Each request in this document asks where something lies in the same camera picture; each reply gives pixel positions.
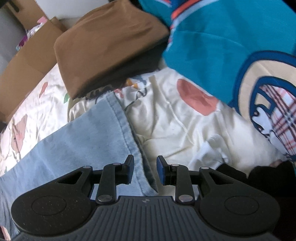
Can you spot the leopard print cloth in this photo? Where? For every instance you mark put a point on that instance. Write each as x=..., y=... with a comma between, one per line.
x=94, y=93

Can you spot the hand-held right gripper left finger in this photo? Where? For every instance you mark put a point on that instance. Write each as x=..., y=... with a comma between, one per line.
x=129, y=172

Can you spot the pink packet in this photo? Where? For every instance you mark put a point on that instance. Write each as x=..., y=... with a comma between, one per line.
x=32, y=32

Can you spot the grey plastic-wrapped mattress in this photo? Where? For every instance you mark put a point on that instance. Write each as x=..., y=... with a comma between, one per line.
x=9, y=34

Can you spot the cream bear print bedsheet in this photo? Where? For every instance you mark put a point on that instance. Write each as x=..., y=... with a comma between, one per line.
x=173, y=129

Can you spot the small white cloth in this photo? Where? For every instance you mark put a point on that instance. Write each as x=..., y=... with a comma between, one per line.
x=212, y=153

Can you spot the black folded garment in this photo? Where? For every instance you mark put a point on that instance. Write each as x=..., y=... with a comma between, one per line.
x=143, y=62

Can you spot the light blue jeans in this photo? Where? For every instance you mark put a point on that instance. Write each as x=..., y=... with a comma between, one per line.
x=81, y=143

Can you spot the brown folded garment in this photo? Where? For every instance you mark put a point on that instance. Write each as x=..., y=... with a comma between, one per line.
x=104, y=46

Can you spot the brown cardboard sheet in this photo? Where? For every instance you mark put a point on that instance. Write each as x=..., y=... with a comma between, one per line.
x=25, y=69

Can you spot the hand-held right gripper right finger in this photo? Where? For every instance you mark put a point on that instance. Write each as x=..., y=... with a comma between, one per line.
x=160, y=172

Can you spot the dark cloth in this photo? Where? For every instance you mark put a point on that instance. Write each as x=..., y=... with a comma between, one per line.
x=266, y=173

